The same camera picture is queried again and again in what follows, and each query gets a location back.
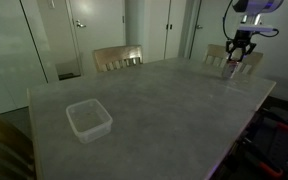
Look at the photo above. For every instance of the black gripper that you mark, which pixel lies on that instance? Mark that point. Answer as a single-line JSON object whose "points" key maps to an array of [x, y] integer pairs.
{"points": [[242, 39]]}

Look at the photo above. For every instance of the red and white soda can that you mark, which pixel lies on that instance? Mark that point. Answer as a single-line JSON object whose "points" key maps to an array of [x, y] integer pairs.
{"points": [[229, 69]]}

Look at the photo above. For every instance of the robot arm white silver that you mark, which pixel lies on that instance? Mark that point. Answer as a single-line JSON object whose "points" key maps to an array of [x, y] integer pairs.
{"points": [[250, 25]]}

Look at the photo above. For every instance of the wooden chair right back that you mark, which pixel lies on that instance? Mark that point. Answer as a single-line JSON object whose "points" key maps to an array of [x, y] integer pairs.
{"points": [[216, 55]]}

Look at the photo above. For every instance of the white door right back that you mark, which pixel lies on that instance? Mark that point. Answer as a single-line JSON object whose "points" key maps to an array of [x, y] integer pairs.
{"points": [[208, 26]]}

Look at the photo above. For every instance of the white double closet doors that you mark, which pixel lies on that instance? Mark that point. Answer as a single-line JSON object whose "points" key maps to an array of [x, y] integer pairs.
{"points": [[163, 22]]}

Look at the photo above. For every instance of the clear plastic food container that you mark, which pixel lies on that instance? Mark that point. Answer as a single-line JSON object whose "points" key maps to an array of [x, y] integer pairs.
{"points": [[89, 120]]}

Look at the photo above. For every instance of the wooden chair left foreground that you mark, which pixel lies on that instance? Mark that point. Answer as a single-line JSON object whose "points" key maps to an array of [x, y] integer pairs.
{"points": [[17, 160]]}

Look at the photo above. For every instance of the red handled clamp upper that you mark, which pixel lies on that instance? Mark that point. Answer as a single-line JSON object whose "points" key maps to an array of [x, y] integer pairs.
{"points": [[278, 121]]}

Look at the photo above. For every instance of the red handled clamp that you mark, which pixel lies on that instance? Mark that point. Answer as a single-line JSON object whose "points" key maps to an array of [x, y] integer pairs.
{"points": [[278, 121], [260, 160]]}

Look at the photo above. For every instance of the red handled clamp lower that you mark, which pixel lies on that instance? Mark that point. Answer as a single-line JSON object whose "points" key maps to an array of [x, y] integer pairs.
{"points": [[260, 160]]}

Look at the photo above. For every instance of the white door with lever handle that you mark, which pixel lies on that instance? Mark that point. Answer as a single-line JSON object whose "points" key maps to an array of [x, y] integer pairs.
{"points": [[105, 28]]}

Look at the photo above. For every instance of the silver door lever handle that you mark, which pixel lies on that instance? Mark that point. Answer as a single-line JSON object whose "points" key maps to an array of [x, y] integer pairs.
{"points": [[79, 24]]}

